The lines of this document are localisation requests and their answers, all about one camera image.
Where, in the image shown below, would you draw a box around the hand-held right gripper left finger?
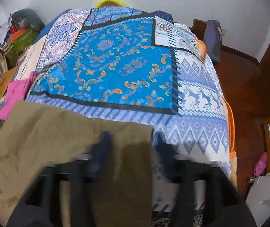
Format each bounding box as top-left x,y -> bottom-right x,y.
31,131 -> 113,220

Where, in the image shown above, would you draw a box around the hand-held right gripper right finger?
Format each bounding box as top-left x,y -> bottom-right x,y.
157,137 -> 244,218

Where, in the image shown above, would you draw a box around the khaki pants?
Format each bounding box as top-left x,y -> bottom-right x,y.
0,100 -> 154,227

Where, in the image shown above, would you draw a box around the orange cloth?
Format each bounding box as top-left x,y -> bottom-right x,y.
223,98 -> 237,159

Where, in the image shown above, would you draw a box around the blue patchwork blanket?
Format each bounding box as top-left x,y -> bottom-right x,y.
0,6 -> 238,227

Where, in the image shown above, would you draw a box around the pink clog shoe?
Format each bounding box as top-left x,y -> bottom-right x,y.
254,152 -> 268,178

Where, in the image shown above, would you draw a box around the pink cloth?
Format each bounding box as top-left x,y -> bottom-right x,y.
0,72 -> 38,121

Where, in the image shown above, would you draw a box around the wooden board with cutouts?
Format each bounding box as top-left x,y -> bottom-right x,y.
0,67 -> 19,121

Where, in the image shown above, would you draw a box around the blue-grey backpack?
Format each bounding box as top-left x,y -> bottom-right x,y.
202,19 -> 223,63

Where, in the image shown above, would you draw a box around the wooden chair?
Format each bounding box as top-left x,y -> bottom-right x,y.
192,19 -> 207,40

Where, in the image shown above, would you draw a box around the green patterned bag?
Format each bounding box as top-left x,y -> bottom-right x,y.
4,27 -> 42,69

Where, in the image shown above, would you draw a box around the orange box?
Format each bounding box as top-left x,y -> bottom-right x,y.
10,27 -> 23,40

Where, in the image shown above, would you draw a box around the yellow plush cushion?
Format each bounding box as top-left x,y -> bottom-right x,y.
95,0 -> 126,8

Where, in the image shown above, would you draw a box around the grey cloth bundle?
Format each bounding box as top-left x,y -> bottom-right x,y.
11,8 -> 46,31

